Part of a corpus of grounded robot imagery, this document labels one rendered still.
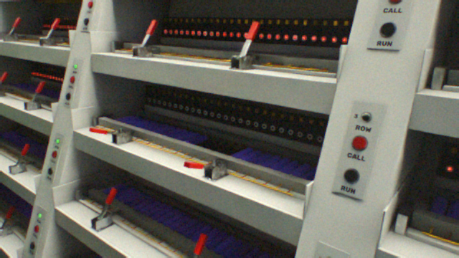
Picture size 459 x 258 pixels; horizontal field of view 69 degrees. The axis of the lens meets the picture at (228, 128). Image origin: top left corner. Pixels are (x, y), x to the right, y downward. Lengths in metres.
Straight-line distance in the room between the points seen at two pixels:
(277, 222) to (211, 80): 0.26
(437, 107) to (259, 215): 0.27
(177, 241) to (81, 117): 0.39
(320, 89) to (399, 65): 0.10
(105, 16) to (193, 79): 0.36
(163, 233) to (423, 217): 0.47
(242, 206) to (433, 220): 0.26
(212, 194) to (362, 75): 0.29
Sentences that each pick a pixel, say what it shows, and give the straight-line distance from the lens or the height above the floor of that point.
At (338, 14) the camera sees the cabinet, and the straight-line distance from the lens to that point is 0.75.
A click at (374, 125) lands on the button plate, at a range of 0.46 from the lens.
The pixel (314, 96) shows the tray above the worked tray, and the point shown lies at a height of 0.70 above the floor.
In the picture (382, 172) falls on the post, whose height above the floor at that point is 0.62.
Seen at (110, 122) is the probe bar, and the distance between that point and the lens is 0.85.
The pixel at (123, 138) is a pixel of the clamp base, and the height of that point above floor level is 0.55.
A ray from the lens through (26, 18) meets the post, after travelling 1.58.
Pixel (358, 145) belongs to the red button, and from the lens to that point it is 0.45.
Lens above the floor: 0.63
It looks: 1 degrees down
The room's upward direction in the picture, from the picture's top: 14 degrees clockwise
